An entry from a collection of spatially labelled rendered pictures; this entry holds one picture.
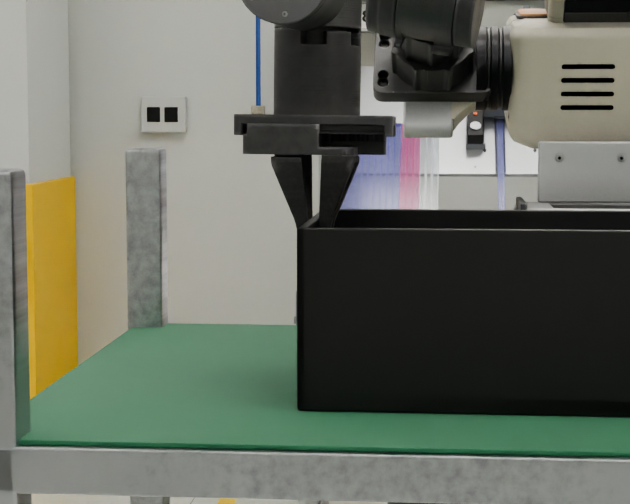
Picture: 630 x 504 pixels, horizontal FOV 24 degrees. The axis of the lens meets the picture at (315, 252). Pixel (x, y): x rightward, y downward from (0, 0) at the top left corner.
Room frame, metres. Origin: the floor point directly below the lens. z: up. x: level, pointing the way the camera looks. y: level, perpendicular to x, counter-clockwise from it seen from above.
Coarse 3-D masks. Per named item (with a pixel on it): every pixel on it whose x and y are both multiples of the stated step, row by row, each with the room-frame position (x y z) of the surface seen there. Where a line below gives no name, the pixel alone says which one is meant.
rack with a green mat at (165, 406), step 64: (0, 192) 0.79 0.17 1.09; (128, 192) 1.21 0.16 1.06; (0, 256) 0.79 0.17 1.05; (128, 256) 1.21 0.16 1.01; (0, 320) 0.79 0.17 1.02; (128, 320) 1.21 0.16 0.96; (0, 384) 0.79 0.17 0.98; (64, 384) 0.96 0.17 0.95; (128, 384) 0.96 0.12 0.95; (192, 384) 0.96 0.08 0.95; (256, 384) 0.96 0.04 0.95; (0, 448) 0.79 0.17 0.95; (64, 448) 0.79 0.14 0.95; (128, 448) 0.79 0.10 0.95; (192, 448) 0.79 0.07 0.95; (256, 448) 0.78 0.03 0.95; (320, 448) 0.78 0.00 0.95; (384, 448) 0.78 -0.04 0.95; (448, 448) 0.78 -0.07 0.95; (512, 448) 0.78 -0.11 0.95; (576, 448) 0.78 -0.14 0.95
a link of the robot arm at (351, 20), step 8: (352, 0) 0.94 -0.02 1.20; (360, 0) 0.95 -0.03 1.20; (344, 8) 0.94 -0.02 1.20; (352, 8) 0.94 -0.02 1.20; (360, 8) 0.95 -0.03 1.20; (336, 16) 0.94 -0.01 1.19; (344, 16) 0.94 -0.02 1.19; (352, 16) 0.94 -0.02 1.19; (360, 16) 0.95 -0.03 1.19; (328, 24) 0.93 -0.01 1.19; (336, 24) 0.94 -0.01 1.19; (344, 24) 0.94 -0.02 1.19; (352, 24) 0.94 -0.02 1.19; (360, 24) 0.96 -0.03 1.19; (312, 32) 0.94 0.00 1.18; (320, 32) 0.94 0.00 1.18; (352, 32) 0.96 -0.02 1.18; (360, 32) 0.96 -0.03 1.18; (312, 40) 0.94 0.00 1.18; (320, 40) 0.94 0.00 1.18
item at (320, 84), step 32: (288, 32) 0.94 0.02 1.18; (288, 64) 0.94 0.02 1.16; (320, 64) 0.93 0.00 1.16; (352, 64) 0.94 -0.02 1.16; (288, 96) 0.94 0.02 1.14; (320, 96) 0.93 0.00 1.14; (352, 96) 0.94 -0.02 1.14; (320, 128) 0.93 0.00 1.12; (352, 128) 0.93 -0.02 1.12; (384, 128) 0.92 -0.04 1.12
